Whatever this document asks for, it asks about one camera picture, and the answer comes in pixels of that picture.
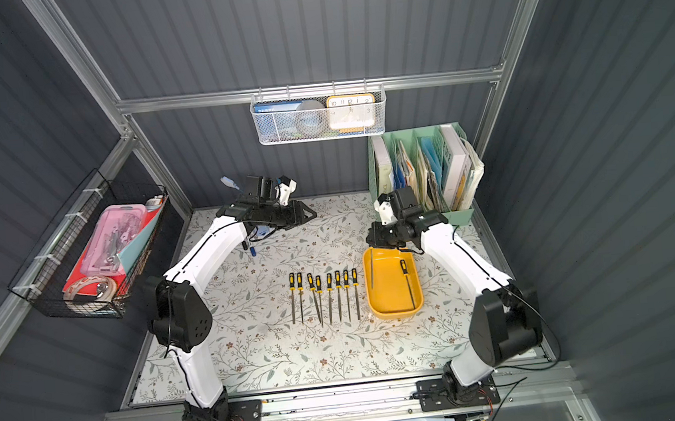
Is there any yellow storage tray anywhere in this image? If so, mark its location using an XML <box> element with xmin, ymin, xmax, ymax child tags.
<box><xmin>363</xmin><ymin>247</ymin><xmax>424</xmax><ymax>321</ymax></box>

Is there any red folder in basket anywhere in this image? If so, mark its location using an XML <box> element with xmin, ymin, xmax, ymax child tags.
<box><xmin>63</xmin><ymin>195</ymin><xmax>166</xmax><ymax>302</ymax></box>

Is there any grey tape roll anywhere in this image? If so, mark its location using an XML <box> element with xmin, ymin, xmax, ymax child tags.
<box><xmin>294</xmin><ymin>99</ymin><xmax>327</xmax><ymax>138</ymax></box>

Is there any white wire hanging basket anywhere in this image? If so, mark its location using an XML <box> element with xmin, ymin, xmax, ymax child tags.
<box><xmin>248</xmin><ymin>82</ymin><xmax>390</xmax><ymax>148</ymax></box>

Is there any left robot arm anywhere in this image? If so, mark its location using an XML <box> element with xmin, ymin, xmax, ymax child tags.
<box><xmin>144</xmin><ymin>176</ymin><xmax>316</xmax><ymax>421</ymax></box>

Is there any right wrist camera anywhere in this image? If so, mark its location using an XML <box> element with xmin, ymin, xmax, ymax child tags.
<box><xmin>373</xmin><ymin>193</ymin><xmax>397</xmax><ymax>226</ymax></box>

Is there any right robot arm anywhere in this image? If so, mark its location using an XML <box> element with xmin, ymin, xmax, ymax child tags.
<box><xmin>366</xmin><ymin>187</ymin><xmax>543</xmax><ymax>388</ymax></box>

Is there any blue box in basket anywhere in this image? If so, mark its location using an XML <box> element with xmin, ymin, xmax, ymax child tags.
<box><xmin>252</xmin><ymin>100</ymin><xmax>302</xmax><ymax>143</ymax></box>

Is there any black wire side basket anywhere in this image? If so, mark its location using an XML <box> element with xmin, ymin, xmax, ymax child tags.
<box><xmin>8</xmin><ymin>171</ymin><xmax>169</xmax><ymax>319</ymax></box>

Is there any white book in organizer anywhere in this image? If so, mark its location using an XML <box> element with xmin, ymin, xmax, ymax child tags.
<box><xmin>439</xmin><ymin>125</ymin><xmax>471</xmax><ymax>211</ymax></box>

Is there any pink plastic tool case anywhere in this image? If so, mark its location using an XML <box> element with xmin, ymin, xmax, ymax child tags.
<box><xmin>80</xmin><ymin>204</ymin><xmax>146</xmax><ymax>277</ymax></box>

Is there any yellow white clock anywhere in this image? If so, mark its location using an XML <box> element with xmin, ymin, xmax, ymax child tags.
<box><xmin>326</xmin><ymin>93</ymin><xmax>377</xmax><ymax>132</ymax></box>

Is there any file tool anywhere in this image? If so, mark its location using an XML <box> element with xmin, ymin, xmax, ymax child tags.
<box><xmin>295</xmin><ymin>271</ymin><xmax>306</xmax><ymax>325</ymax></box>
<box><xmin>314</xmin><ymin>276</ymin><xmax>325</xmax><ymax>325</ymax></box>
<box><xmin>288</xmin><ymin>272</ymin><xmax>297</xmax><ymax>325</ymax></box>
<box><xmin>326</xmin><ymin>272</ymin><xmax>334</xmax><ymax>325</ymax></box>
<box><xmin>306</xmin><ymin>273</ymin><xmax>323</xmax><ymax>324</ymax></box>
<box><xmin>399</xmin><ymin>259</ymin><xmax>416</xmax><ymax>310</ymax></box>
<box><xmin>367</xmin><ymin>248</ymin><xmax>375</xmax><ymax>290</ymax></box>
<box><xmin>334</xmin><ymin>270</ymin><xmax>343</xmax><ymax>322</ymax></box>
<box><xmin>351</xmin><ymin>267</ymin><xmax>362</xmax><ymax>320</ymax></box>
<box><xmin>342</xmin><ymin>269</ymin><xmax>352</xmax><ymax>321</ymax></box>

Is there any green file organizer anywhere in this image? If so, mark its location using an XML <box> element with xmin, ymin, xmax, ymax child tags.
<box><xmin>367</xmin><ymin>123</ymin><xmax>485</xmax><ymax>226</ymax></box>

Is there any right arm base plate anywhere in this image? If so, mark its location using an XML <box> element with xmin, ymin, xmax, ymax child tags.
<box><xmin>411</xmin><ymin>377</ymin><xmax>501</xmax><ymax>413</ymax></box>

